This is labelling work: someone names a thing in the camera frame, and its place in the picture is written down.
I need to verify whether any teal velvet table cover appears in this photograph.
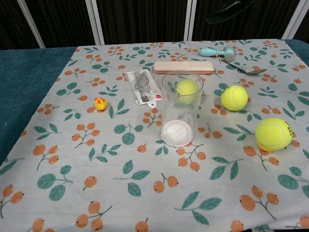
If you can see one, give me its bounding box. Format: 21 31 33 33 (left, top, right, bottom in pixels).
0 38 309 165

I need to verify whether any light blue toy hammer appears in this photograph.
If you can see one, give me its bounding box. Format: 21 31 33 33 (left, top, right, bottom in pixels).
199 45 236 62

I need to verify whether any floral print tablecloth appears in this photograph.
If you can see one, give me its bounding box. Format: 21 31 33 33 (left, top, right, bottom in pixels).
0 38 309 232

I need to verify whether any small yellow duck toy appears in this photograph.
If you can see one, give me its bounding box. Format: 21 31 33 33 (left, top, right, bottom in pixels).
93 97 108 111

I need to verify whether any yellow flower-shaped mold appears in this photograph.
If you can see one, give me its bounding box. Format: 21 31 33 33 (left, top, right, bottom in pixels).
256 139 276 153

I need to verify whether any yellow tennis ball black lettering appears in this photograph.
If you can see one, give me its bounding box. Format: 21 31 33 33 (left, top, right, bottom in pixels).
255 117 293 150

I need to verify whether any pink pencil case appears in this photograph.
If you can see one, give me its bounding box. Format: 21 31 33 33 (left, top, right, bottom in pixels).
154 61 215 74

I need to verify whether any clear plastic measuring cup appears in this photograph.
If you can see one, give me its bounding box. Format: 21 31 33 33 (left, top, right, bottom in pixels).
160 72 204 147

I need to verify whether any plain yellow tennis ball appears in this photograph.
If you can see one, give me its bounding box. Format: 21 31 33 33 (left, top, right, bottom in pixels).
176 79 199 104

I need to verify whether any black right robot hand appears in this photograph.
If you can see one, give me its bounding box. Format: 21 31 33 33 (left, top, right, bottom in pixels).
206 0 257 24

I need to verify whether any metal spoon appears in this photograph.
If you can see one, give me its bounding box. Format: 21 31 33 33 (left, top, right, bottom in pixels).
221 59 267 75

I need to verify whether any yellow tennis ball black logo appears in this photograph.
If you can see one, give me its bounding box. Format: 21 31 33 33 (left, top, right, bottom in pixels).
220 85 249 112

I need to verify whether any packaged clear ruler set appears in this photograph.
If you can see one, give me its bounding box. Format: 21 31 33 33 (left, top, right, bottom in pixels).
126 69 162 108

